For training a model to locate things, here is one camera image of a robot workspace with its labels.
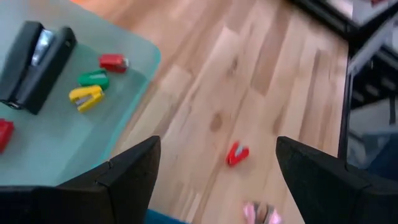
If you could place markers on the pink staple remover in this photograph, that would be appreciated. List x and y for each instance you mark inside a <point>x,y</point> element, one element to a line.
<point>248,214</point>

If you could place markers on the translucent teal plastic bin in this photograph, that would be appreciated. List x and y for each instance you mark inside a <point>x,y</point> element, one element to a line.
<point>62,149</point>

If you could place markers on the black stapler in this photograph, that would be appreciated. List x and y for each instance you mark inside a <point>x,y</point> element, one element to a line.
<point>46,77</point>

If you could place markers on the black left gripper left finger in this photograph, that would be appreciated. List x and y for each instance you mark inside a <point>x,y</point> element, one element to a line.
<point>93,199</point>

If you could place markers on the green mini stapler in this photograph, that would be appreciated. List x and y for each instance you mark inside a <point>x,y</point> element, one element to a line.
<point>93,79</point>

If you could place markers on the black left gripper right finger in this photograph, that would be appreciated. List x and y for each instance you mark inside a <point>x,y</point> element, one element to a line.
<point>326,193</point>

